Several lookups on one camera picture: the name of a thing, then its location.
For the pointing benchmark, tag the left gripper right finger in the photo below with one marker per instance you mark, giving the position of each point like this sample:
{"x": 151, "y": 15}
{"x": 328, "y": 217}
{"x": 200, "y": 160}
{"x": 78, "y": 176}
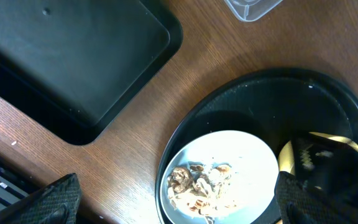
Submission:
{"x": 299, "y": 204}

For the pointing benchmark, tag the grey plate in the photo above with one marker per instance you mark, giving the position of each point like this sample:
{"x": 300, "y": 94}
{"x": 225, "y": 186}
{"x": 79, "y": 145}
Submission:
{"x": 255, "y": 171}

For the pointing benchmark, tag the clear plastic bin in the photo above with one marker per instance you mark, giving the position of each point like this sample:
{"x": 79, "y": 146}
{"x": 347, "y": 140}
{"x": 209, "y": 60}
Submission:
{"x": 251, "y": 10}

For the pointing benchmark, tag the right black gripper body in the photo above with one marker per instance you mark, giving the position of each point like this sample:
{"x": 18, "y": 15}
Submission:
{"x": 327, "y": 165}

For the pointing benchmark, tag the round black tray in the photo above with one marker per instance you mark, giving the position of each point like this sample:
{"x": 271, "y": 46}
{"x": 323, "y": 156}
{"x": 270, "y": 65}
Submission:
{"x": 271, "y": 104}

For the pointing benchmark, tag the food scraps on plate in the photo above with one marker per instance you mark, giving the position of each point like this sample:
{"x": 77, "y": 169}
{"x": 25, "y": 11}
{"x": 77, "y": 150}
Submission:
{"x": 202, "y": 191}

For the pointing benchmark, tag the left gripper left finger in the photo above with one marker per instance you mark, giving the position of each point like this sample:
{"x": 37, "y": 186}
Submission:
{"x": 56, "y": 203}

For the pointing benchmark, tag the black rectangular bin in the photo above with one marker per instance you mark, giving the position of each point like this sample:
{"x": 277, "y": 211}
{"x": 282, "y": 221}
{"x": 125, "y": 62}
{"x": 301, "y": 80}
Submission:
{"x": 74, "y": 65}

